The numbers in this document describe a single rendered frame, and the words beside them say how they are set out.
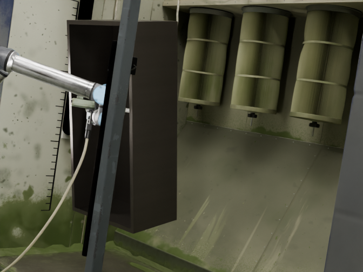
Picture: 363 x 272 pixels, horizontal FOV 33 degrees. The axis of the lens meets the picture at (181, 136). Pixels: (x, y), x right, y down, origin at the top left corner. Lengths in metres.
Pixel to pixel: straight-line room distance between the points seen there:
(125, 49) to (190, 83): 2.43
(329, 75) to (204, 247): 1.44
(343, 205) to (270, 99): 2.37
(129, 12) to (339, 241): 1.10
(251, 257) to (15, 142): 1.75
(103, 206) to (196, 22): 2.64
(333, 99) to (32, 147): 2.04
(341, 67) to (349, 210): 2.06
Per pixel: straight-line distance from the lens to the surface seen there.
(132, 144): 3.45
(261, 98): 4.31
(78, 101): 3.47
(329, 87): 3.95
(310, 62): 3.99
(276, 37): 4.36
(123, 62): 2.32
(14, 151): 4.33
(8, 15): 4.24
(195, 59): 4.72
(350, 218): 2.03
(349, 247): 2.04
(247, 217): 4.28
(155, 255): 4.59
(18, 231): 4.48
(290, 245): 4.00
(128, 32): 2.33
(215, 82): 4.74
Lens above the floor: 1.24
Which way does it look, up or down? 3 degrees down
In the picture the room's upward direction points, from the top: 9 degrees clockwise
